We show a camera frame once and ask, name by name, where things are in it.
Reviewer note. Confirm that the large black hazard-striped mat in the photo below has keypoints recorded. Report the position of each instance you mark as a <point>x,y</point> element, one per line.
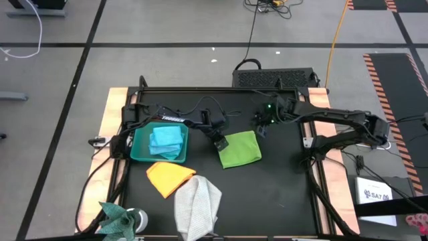
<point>394,87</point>

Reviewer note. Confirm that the black metal bracket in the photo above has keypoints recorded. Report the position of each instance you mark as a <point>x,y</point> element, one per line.
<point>97,142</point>

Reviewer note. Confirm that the white SA7 sign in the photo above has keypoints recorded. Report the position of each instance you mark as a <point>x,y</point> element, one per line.
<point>372,194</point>

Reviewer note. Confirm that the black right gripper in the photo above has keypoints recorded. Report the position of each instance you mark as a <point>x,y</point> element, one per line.
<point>274,112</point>

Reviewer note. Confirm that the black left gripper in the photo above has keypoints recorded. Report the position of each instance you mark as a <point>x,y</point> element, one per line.
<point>212,122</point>

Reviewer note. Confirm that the black computer case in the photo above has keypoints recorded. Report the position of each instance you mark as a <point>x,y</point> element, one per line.
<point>274,78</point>

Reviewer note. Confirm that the black camera mount beam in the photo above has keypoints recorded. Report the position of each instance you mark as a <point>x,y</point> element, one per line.
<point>391,207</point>

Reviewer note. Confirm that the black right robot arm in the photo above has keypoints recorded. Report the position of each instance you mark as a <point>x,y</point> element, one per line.
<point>341,117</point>

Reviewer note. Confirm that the green microfiber towel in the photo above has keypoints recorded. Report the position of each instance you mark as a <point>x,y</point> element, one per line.
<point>240,150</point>

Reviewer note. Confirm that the teal plastic bin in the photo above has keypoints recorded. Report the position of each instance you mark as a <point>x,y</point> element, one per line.
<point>140,140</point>

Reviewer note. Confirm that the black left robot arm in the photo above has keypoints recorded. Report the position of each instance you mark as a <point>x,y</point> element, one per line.
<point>174,118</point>

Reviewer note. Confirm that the silver metal bracket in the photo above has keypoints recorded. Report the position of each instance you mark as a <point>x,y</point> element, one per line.
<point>307,142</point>

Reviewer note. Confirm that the black power adapter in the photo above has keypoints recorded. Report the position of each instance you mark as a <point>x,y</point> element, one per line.
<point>359,161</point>

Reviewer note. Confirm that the grey round roll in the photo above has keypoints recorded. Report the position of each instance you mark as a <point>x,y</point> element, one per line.
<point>143,219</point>

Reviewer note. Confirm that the light blue microfiber towel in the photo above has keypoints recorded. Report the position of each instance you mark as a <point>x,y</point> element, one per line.
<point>167,139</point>

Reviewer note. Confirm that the black table frame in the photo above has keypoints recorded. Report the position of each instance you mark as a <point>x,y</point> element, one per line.
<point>217,89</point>

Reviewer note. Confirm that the grey desk foot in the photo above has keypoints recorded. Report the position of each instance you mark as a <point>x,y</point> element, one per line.
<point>33,13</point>

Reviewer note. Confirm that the small black hazard-striped mat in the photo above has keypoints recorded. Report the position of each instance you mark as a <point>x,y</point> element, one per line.
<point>368,4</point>

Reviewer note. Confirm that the orange microfiber towel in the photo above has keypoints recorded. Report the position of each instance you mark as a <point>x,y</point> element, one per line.
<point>167,177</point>

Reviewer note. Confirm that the grey microfiber towel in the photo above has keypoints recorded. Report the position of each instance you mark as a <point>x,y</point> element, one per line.
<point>197,207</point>

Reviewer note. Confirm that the pink object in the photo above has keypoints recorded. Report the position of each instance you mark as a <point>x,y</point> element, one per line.
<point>418,221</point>

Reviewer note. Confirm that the grey floor bar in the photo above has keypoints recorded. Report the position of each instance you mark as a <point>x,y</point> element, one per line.
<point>13,96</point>

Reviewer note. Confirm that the teal paper plant ornament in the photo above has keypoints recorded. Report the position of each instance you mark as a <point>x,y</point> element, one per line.
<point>117,217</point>

